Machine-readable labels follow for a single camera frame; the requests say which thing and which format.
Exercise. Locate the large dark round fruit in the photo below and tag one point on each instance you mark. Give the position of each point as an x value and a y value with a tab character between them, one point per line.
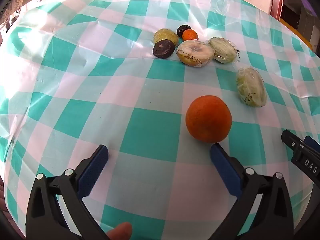
163	49

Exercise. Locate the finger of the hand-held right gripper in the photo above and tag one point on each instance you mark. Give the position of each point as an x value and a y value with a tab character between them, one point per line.
290	140
313	143

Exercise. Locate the large orange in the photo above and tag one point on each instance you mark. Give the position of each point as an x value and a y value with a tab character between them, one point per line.
208	118

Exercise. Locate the yellow sofa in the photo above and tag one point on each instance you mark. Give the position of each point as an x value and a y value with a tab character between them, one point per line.
285	20

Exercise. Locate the green pastry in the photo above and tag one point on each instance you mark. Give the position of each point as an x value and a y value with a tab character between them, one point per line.
222	50
250	86

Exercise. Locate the small dark round fruit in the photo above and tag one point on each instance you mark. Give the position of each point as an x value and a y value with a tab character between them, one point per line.
182	30

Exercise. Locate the teal checkered tablecloth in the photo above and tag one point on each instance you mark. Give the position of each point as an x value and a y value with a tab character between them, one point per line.
150	135

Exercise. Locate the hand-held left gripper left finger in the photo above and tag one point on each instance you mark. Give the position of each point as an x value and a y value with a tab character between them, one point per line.
93	170

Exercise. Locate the yellow-green fruit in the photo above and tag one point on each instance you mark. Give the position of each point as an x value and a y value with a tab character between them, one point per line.
165	36

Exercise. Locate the pale cut fruit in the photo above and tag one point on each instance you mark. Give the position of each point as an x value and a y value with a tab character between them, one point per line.
195	52

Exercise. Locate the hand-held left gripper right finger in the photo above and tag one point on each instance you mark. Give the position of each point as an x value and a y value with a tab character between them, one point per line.
225	170

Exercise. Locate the small orange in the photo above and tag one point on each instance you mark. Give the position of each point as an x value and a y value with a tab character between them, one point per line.
190	35

